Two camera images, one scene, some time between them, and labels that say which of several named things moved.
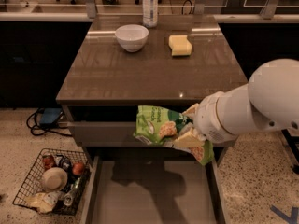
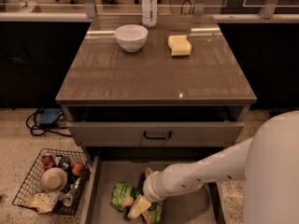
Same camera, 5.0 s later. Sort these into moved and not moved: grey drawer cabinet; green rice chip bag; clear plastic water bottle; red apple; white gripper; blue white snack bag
Moved: white gripper; green rice chip bag
Not moved: grey drawer cabinet; red apple; clear plastic water bottle; blue white snack bag
